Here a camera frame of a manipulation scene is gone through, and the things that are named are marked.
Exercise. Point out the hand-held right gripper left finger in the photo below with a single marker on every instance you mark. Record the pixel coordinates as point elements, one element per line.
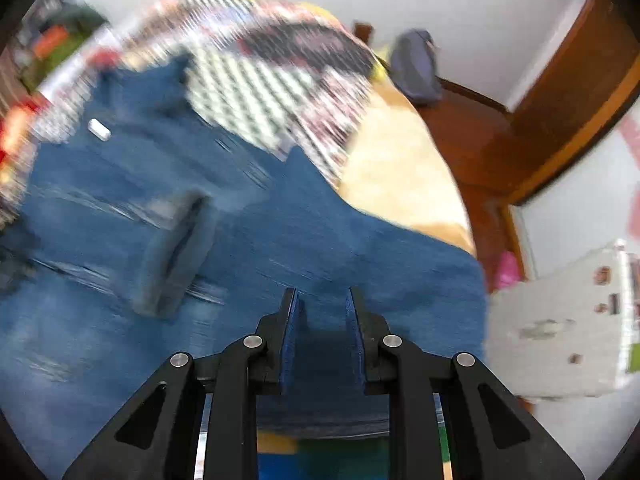
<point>291,345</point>

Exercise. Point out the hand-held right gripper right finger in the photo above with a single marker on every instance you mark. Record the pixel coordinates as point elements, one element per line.
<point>354,345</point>

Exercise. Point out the blue denim jacket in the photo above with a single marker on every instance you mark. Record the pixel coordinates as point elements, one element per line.
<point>280,220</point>

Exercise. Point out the colourful floor mat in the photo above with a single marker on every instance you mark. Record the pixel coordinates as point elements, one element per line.
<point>320,457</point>

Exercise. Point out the pink plastic bag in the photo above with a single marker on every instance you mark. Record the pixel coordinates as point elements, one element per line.
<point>507,270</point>

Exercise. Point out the beige bed sheet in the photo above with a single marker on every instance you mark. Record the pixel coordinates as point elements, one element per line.
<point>400,170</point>

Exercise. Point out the white cardboard box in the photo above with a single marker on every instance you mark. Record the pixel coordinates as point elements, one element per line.
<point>555,325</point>

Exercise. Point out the patchwork patterned blanket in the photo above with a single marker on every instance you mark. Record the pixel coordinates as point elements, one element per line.
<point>260,70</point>

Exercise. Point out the grey purple backpack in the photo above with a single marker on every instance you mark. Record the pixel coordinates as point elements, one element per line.
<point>414,67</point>

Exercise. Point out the wooden door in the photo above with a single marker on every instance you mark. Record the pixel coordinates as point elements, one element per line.
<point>565,110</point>

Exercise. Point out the red fluffy cloth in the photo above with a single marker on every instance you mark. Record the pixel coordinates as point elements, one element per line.
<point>15,122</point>

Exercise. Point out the green and orange cloth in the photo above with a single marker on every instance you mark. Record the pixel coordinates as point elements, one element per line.
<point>57,27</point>

